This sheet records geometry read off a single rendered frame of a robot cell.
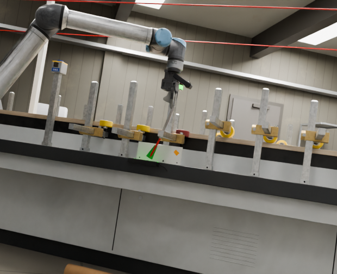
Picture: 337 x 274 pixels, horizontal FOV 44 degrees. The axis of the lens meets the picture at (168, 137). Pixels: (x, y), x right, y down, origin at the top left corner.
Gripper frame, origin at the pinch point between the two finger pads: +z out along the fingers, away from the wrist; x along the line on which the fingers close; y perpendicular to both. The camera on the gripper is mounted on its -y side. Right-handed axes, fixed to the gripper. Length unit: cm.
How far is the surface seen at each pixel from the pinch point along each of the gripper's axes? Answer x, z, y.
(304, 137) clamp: -6, 8, -70
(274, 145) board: -27, 12, -55
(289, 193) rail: -4, 37, -66
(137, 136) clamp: -5.3, 18.6, 19.7
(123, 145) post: -6.1, 24.8, 27.4
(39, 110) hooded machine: -295, -15, 282
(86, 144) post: -6, 27, 51
